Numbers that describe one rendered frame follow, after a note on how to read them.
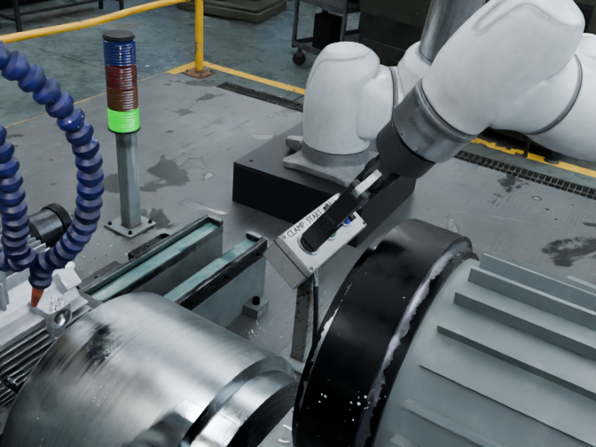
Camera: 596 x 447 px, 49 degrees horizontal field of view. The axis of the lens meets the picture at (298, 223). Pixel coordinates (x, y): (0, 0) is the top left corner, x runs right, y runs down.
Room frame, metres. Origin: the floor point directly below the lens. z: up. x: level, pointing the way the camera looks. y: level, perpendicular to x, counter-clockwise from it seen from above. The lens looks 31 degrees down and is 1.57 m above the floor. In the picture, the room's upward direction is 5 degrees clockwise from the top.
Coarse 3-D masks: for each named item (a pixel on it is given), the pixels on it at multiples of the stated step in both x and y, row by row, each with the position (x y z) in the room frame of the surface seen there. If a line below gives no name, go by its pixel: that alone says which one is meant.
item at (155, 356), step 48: (96, 336) 0.45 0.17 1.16; (144, 336) 0.45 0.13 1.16; (192, 336) 0.46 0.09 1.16; (240, 336) 0.50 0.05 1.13; (48, 384) 0.41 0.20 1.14; (96, 384) 0.40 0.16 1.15; (144, 384) 0.40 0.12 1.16; (192, 384) 0.40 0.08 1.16; (240, 384) 0.41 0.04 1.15; (288, 384) 0.43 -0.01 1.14; (48, 432) 0.38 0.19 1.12; (96, 432) 0.37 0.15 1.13; (144, 432) 0.36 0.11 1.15; (192, 432) 0.36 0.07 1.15; (240, 432) 0.37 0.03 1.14
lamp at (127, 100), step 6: (108, 90) 1.19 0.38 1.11; (114, 90) 1.18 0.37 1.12; (120, 90) 1.18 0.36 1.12; (126, 90) 1.18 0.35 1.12; (132, 90) 1.19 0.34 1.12; (108, 96) 1.19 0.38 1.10; (114, 96) 1.18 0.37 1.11; (120, 96) 1.18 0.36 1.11; (126, 96) 1.18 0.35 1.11; (132, 96) 1.19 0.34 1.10; (108, 102) 1.19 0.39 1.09; (114, 102) 1.18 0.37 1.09; (120, 102) 1.18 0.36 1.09; (126, 102) 1.18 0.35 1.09; (132, 102) 1.19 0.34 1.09; (114, 108) 1.18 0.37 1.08; (120, 108) 1.18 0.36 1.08; (126, 108) 1.18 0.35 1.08; (132, 108) 1.19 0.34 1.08
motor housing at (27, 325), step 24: (0, 240) 0.67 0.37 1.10; (24, 288) 0.61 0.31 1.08; (48, 288) 0.62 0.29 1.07; (0, 312) 0.57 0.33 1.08; (24, 312) 0.58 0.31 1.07; (72, 312) 0.62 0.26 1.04; (0, 336) 0.54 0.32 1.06; (24, 336) 0.55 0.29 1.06; (48, 336) 0.58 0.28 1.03; (0, 360) 0.53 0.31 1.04; (24, 360) 0.55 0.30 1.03; (0, 384) 0.52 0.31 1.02
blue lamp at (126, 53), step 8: (104, 40) 1.19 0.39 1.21; (104, 48) 1.19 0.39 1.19; (112, 48) 1.18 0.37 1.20; (120, 48) 1.18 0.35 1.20; (128, 48) 1.19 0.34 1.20; (104, 56) 1.19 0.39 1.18; (112, 56) 1.18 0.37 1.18; (120, 56) 1.18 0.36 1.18; (128, 56) 1.19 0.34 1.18; (136, 56) 1.21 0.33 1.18; (112, 64) 1.18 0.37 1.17; (120, 64) 1.18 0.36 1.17; (128, 64) 1.19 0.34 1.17
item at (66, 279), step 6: (0, 234) 0.70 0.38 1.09; (66, 270) 0.64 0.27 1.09; (72, 270) 0.64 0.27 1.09; (54, 276) 0.63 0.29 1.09; (60, 276) 0.63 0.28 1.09; (66, 276) 0.63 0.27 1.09; (72, 276) 0.64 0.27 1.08; (54, 282) 0.63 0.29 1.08; (60, 282) 0.63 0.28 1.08; (66, 282) 0.63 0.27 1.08; (72, 282) 0.63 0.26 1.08; (78, 282) 0.64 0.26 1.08; (60, 288) 0.63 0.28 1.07; (66, 288) 0.62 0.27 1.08; (72, 288) 0.63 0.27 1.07
